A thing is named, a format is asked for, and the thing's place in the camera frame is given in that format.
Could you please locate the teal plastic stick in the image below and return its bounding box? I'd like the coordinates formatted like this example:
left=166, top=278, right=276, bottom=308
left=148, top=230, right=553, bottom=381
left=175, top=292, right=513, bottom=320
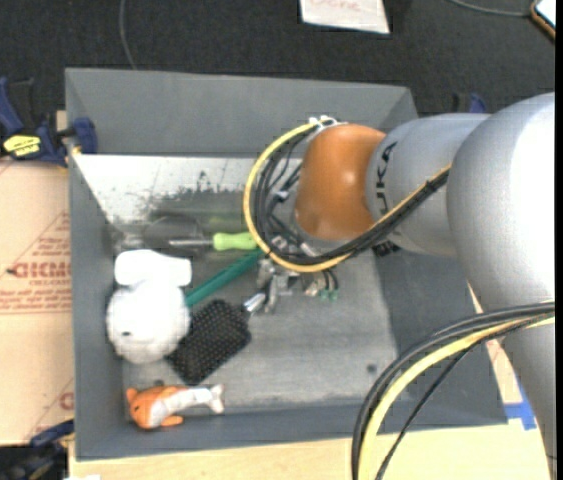
left=183, top=249, right=265, bottom=310

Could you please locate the orange and white toy fish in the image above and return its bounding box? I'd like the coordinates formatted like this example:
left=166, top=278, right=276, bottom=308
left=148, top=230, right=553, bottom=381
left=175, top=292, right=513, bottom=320
left=125, top=383, right=226, bottom=431

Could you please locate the light green handled screwdriver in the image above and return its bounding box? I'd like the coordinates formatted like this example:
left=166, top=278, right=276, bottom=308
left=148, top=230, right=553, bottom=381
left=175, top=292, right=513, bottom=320
left=167, top=231, right=258, bottom=253

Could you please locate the brown cardboard board, red print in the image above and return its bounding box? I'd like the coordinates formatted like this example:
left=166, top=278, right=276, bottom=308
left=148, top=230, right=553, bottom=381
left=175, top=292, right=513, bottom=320
left=0, top=147, right=76, bottom=450

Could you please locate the grey metal bin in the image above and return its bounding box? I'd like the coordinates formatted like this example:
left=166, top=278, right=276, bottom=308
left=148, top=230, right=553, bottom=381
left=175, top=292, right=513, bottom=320
left=64, top=67, right=508, bottom=462

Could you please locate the black hairbrush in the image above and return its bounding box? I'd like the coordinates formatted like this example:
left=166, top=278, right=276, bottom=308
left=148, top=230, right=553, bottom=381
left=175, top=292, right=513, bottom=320
left=167, top=291, right=268, bottom=385

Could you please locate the white plush toy animal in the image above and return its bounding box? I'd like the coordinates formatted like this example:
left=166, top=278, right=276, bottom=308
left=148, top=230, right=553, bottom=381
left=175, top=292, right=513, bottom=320
left=105, top=248, right=194, bottom=366

